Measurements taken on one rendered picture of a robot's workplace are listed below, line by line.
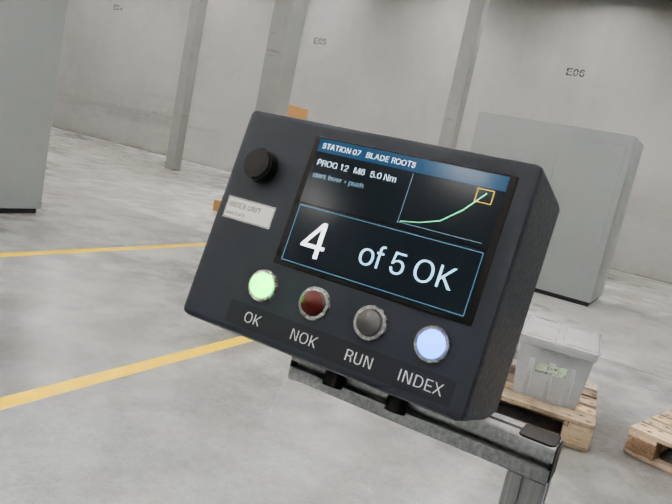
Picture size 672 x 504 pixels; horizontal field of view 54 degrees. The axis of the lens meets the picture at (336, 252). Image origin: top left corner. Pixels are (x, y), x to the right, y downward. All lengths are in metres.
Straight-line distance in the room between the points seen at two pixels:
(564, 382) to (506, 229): 3.19
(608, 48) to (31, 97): 9.99
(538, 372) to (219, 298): 3.16
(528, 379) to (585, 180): 4.57
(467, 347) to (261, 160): 0.23
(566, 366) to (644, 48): 10.19
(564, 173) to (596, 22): 5.96
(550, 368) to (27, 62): 5.07
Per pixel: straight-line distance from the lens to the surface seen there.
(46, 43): 6.75
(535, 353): 3.62
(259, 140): 0.58
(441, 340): 0.47
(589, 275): 7.96
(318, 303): 0.51
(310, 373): 0.60
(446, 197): 0.49
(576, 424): 3.58
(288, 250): 0.53
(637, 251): 13.02
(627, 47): 13.37
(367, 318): 0.49
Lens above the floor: 1.24
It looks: 9 degrees down
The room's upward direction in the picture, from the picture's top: 12 degrees clockwise
